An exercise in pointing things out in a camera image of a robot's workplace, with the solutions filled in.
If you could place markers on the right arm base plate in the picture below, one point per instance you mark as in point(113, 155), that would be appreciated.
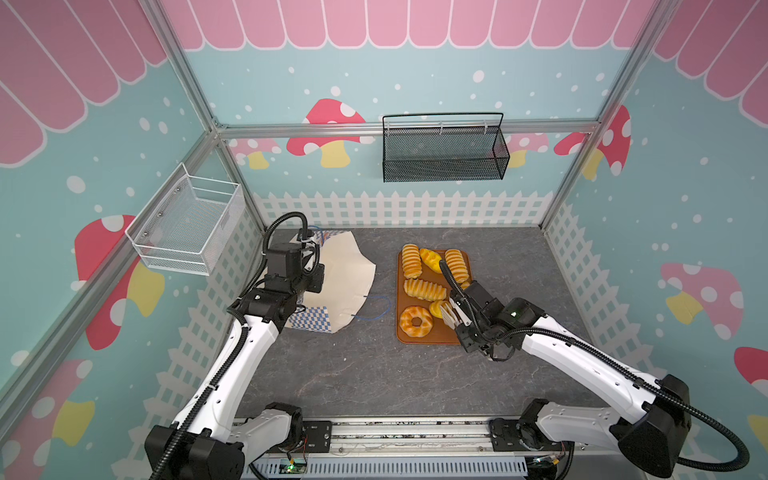
point(514, 435)

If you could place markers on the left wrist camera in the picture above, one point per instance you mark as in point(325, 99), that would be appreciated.
point(292, 267)

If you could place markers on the yellow fake bread roll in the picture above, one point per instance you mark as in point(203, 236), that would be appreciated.
point(456, 263)

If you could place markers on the yellow fake croissant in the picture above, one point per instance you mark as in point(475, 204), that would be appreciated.
point(431, 259)

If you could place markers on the ridged yellow fake bread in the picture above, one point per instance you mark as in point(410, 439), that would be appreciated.
point(411, 261)

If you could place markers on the black mesh wall basket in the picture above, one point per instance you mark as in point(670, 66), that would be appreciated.
point(441, 147)

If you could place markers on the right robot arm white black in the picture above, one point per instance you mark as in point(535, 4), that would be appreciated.
point(646, 419)

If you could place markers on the white mesh wall basket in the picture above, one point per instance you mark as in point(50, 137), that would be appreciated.
point(186, 225)

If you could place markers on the checkered paper bag blue handles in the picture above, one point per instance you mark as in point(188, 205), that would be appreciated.
point(348, 281)

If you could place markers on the round orange fake bun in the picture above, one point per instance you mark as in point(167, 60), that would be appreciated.
point(416, 322)

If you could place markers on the small striped yellow bun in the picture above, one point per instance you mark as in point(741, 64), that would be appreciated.
point(435, 308)

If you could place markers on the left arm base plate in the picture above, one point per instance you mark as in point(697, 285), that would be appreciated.
point(314, 436)

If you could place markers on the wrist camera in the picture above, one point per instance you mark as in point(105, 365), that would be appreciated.
point(485, 303)
point(292, 267)

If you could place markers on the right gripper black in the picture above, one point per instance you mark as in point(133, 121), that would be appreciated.
point(470, 308)

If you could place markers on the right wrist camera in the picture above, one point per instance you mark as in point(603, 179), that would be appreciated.
point(485, 303)

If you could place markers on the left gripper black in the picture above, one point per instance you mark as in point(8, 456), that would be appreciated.
point(317, 277)

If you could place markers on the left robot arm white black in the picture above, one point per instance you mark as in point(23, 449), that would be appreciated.
point(202, 441)

